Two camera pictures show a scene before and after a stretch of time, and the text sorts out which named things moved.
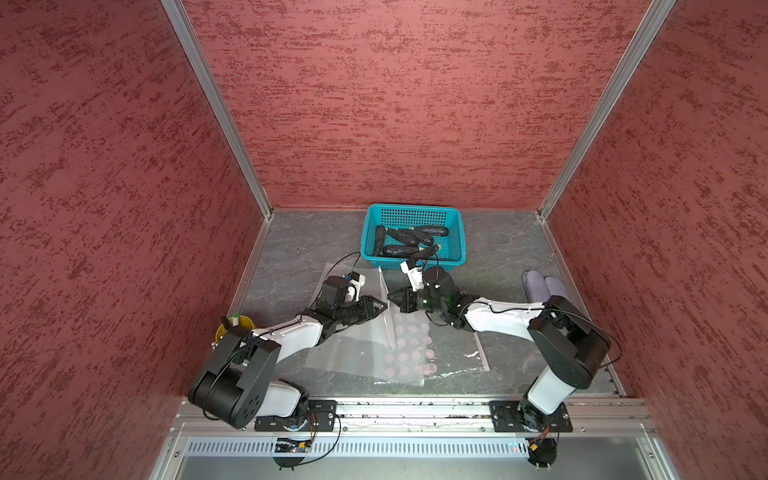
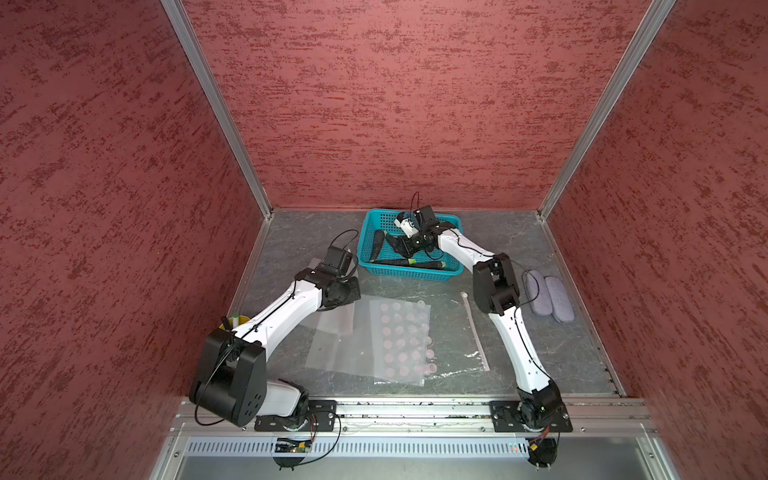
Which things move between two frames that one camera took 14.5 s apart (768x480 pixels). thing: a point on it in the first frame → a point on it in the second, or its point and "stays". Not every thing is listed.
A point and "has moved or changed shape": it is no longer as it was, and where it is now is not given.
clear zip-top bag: x=362 y=351 has moved or changed shape
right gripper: x=405 y=305 → x=408 y=246
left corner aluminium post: x=183 y=25 stays
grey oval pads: x=535 y=286 stays
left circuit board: x=287 y=445 stays
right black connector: x=542 y=451 stays
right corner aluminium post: x=649 y=29 stays
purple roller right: x=555 y=286 stays
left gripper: x=368 y=309 → x=353 y=296
